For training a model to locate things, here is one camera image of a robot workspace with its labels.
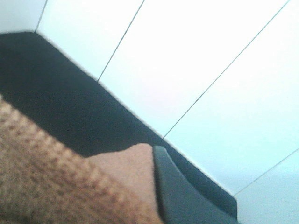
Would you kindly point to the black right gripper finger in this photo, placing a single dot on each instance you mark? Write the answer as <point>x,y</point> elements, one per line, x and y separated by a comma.
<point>178,201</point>

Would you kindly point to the brown towel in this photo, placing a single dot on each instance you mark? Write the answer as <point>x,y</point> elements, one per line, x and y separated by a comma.
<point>44,182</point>

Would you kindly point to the black table cloth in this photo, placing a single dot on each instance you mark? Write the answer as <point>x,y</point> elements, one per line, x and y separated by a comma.
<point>47,87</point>

